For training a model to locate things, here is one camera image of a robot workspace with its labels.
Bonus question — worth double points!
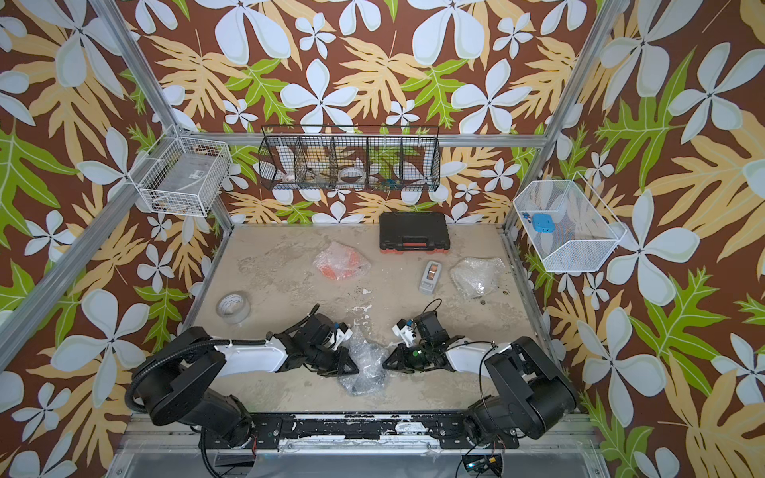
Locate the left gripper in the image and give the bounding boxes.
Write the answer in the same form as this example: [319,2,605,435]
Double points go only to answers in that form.
[308,345,364,374]

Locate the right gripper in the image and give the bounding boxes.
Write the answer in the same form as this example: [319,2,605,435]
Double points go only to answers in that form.
[381,341,434,372]

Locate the orange plastic plate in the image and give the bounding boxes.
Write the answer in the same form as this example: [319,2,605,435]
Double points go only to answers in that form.
[316,250,366,280]

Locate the clear bubble wrap sheet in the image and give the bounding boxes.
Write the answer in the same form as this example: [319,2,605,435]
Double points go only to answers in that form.
[313,241,372,281]

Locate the black dinner plate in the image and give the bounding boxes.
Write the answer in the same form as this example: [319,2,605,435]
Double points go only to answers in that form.
[344,350,388,396]

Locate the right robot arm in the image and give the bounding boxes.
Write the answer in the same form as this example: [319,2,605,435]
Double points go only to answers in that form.
[382,311,579,448]

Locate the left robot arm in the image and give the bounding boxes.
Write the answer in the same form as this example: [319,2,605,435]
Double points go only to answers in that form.
[125,308,360,447]

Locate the clear tape roll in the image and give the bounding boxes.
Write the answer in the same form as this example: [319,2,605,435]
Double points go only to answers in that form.
[215,291,251,325]

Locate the grey tape dispenser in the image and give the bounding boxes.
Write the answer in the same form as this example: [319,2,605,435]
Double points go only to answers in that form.
[418,261,442,296]

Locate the black tool case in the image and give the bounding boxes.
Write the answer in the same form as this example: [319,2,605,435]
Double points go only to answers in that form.
[379,212,451,253]

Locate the blue small object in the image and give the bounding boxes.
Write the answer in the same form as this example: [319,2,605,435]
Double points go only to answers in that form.
[532,213,556,233]

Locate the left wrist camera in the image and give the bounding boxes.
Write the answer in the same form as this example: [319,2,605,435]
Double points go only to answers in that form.
[330,323,353,351]

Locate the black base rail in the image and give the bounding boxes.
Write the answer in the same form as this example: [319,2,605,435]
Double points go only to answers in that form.
[196,410,521,450]

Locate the black wire basket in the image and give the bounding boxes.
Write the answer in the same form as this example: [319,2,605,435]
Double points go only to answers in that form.
[255,125,442,191]

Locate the white wire basket left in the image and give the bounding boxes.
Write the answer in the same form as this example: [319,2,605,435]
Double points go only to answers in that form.
[131,127,232,217]

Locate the white wire basket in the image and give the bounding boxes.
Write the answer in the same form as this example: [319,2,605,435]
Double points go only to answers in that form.
[131,127,232,217]
[513,173,628,275]

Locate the white wire basket right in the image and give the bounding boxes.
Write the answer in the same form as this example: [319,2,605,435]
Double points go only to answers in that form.
[513,173,628,275]

